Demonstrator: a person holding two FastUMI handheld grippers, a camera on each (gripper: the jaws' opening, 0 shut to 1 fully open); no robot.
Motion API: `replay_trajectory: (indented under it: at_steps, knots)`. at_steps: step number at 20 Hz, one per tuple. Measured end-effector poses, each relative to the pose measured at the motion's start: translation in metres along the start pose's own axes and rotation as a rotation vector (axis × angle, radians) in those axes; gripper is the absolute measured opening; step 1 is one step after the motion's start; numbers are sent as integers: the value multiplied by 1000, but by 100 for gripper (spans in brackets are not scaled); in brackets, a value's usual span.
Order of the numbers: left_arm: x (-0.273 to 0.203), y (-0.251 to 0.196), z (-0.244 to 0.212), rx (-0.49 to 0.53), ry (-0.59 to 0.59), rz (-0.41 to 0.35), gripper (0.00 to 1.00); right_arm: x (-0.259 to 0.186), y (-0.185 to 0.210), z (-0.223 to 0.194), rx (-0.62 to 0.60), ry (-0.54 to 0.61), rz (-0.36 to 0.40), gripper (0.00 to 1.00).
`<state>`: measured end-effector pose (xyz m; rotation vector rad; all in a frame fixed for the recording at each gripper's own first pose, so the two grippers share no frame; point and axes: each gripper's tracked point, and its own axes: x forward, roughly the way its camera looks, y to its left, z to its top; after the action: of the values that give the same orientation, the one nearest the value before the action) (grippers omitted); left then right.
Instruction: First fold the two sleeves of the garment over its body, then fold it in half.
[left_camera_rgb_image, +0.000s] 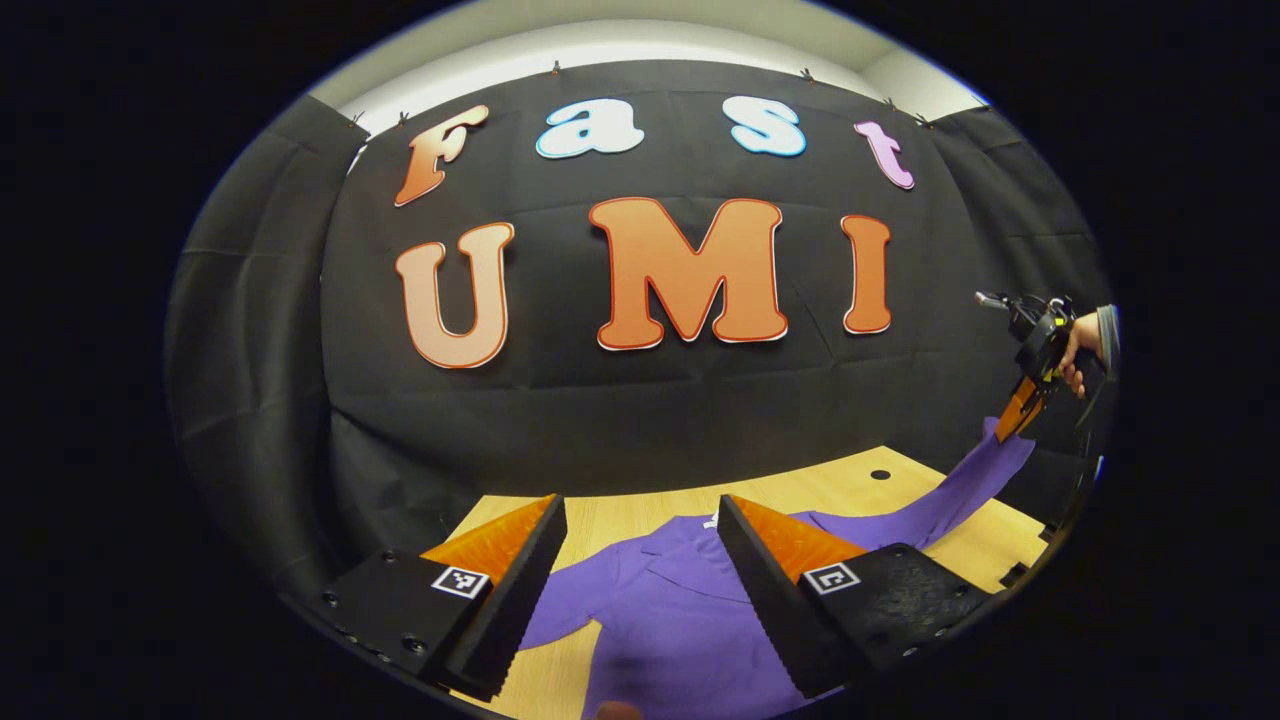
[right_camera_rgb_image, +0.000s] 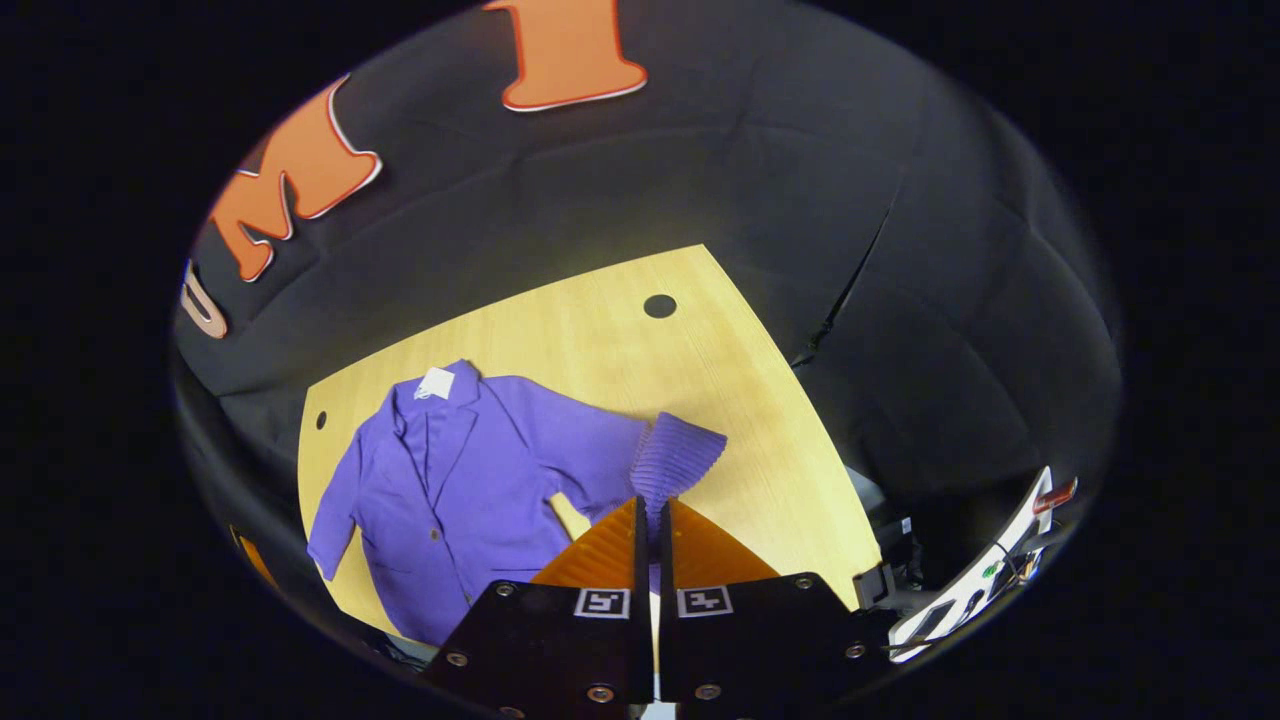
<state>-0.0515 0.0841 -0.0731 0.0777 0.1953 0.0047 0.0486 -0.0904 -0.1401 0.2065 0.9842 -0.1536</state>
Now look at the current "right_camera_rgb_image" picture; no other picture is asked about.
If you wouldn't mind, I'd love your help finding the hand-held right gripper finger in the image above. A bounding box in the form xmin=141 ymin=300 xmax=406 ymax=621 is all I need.
xmin=420 ymin=497 xmax=656 ymax=720
xmin=657 ymin=497 xmax=901 ymax=716

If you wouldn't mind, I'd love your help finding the purple jacket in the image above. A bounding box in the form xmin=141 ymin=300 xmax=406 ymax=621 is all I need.
xmin=307 ymin=360 xmax=729 ymax=649

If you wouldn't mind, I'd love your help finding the grey equipment box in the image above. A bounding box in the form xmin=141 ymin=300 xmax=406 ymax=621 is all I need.
xmin=852 ymin=560 xmax=901 ymax=611

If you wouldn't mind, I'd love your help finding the white equipment panel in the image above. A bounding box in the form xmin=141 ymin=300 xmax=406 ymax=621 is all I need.
xmin=888 ymin=466 xmax=1081 ymax=663

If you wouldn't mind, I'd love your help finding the black backdrop cloth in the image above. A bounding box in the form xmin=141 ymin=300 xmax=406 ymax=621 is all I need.
xmin=170 ymin=0 xmax=1126 ymax=641

